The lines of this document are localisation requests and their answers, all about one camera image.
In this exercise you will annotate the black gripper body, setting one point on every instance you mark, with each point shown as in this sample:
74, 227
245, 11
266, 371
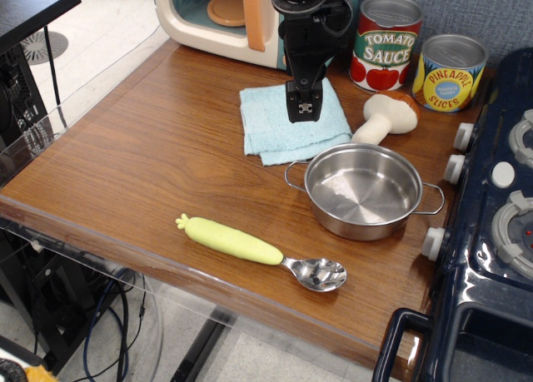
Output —
312, 39

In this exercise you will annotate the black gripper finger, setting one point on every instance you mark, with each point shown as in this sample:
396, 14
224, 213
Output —
313, 102
293, 102

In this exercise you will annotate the spoon with yellow-green handle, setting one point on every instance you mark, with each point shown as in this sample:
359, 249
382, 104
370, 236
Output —
319, 275

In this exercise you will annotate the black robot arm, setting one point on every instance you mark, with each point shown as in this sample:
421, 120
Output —
285, 7

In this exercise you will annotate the white stove knob middle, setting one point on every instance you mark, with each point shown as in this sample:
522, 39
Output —
454, 168

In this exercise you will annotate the white stove knob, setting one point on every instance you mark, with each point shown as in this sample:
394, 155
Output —
431, 245
463, 136
454, 168

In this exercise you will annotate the light blue folded cloth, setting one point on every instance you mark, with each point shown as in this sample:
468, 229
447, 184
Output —
269, 134

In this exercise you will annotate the tomato sauce can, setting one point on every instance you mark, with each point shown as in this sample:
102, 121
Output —
385, 39

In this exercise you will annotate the plush white brown mushroom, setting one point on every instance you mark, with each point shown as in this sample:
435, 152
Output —
385, 113

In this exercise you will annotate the stainless steel pot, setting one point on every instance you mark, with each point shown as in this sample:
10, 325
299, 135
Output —
365, 192

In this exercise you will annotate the toy microwave oven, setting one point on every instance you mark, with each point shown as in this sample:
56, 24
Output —
245, 30

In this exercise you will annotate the pineapple slices can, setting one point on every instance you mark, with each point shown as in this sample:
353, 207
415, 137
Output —
449, 71

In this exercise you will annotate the white stove knob upper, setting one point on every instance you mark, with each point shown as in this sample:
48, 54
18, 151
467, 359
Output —
463, 136

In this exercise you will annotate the white stove knob lower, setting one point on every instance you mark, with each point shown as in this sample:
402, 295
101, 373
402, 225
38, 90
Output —
431, 245

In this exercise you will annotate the white round stove button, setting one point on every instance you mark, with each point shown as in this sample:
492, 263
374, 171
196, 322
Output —
503, 175

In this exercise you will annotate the grey stove burner upper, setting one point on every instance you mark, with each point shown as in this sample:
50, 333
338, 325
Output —
522, 153

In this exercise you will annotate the grey stove burner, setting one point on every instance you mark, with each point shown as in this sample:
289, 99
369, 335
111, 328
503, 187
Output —
511, 233
522, 153

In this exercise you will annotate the black table leg base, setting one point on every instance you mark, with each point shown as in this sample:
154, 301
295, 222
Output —
196, 357

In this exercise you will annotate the grey stove burner lower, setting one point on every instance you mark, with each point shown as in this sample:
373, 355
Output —
511, 233

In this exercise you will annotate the black computer tower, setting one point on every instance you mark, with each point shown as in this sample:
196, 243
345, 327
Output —
22, 108

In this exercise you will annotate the dark blue toy stove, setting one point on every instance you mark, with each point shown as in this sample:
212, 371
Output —
479, 326

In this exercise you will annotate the black desk top left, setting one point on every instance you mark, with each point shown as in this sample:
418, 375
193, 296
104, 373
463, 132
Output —
21, 18

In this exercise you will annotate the clear acrylic table guard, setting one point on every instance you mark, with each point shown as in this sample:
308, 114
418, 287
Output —
104, 191

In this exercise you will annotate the yellow fuzzy object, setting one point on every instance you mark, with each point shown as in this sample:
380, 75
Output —
39, 374

